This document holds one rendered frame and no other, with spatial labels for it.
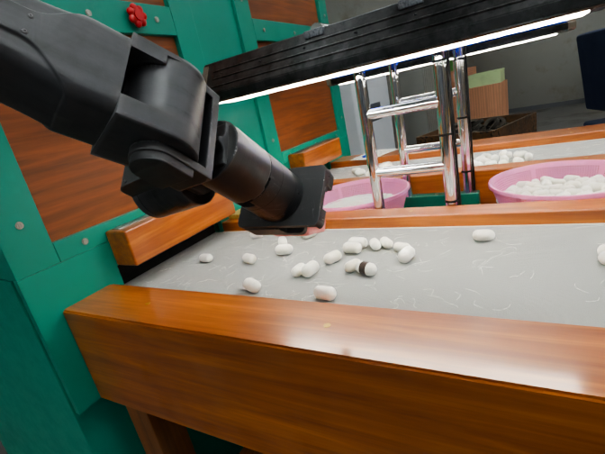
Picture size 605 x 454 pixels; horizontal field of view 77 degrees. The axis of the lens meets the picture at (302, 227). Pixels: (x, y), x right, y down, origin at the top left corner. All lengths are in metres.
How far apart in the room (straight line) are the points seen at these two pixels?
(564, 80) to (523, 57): 0.85
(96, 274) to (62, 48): 0.57
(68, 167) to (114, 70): 0.53
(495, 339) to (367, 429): 0.16
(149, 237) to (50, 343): 0.23
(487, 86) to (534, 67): 2.01
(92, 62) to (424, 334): 0.36
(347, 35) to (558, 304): 0.45
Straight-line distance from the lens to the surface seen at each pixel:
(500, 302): 0.52
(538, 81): 8.88
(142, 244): 0.78
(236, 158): 0.32
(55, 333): 0.78
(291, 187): 0.37
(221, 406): 0.58
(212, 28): 1.14
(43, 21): 0.28
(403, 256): 0.62
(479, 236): 0.68
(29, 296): 0.75
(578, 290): 0.55
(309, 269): 0.62
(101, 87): 0.27
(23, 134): 0.78
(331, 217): 0.83
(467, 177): 1.04
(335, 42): 0.64
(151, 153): 0.27
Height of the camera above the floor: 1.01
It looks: 17 degrees down
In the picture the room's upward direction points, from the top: 12 degrees counter-clockwise
